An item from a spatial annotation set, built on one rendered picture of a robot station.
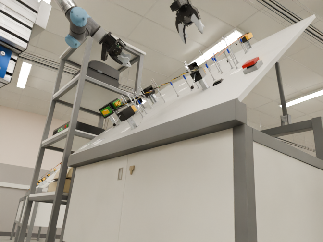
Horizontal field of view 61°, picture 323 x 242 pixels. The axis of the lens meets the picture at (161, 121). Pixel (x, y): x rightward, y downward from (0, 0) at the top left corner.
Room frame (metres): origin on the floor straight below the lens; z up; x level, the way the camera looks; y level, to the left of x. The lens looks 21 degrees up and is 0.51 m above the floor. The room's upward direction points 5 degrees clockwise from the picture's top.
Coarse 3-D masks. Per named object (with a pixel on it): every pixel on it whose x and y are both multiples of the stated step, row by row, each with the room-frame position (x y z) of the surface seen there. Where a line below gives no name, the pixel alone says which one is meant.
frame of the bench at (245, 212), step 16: (240, 128) 0.73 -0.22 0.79; (240, 144) 0.73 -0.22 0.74; (272, 144) 0.81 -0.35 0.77; (240, 160) 0.73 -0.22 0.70; (304, 160) 0.94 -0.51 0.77; (320, 160) 1.03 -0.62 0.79; (240, 176) 0.74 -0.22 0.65; (240, 192) 0.74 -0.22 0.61; (240, 208) 0.74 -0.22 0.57; (64, 224) 1.62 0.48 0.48; (240, 224) 0.74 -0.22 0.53; (256, 224) 0.74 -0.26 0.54; (240, 240) 0.74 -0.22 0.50; (256, 240) 0.74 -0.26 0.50
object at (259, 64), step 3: (261, 60) 0.85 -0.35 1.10; (258, 63) 0.84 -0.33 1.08; (261, 63) 0.85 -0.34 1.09; (252, 66) 0.84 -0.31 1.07; (255, 66) 0.83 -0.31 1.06; (258, 66) 0.84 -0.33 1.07; (246, 69) 0.86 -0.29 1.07; (249, 69) 0.85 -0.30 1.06; (252, 69) 0.85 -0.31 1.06; (255, 69) 0.84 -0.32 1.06; (243, 72) 0.87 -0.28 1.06; (246, 72) 0.87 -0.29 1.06; (249, 72) 0.86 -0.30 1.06
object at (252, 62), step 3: (258, 57) 0.84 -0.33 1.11; (249, 60) 0.86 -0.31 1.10; (252, 60) 0.83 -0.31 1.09; (255, 60) 0.83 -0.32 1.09; (246, 63) 0.85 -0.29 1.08; (249, 63) 0.84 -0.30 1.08; (252, 63) 0.83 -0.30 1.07; (255, 63) 0.85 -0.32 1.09; (243, 66) 0.86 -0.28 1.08; (246, 66) 0.85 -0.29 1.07; (249, 66) 0.86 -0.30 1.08
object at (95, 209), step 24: (96, 168) 1.41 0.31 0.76; (120, 168) 1.22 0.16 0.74; (72, 192) 1.61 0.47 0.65; (96, 192) 1.38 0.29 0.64; (120, 192) 1.21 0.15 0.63; (72, 216) 1.56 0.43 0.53; (96, 216) 1.35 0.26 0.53; (120, 216) 1.19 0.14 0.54; (72, 240) 1.52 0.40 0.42; (96, 240) 1.32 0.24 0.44
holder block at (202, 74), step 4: (200, 68) 1.00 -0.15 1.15; (192, 72) 1.03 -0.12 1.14; (196, 72) 0.99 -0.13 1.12; (200, 72) 1.00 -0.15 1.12; (204, 72) 1.03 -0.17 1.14; (192, 76) 1.01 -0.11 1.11; (196, 76) 1.01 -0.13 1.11; (200, 76) 1.00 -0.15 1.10; (204, 76) 1.02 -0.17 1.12; (196, 80) 1.02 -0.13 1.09
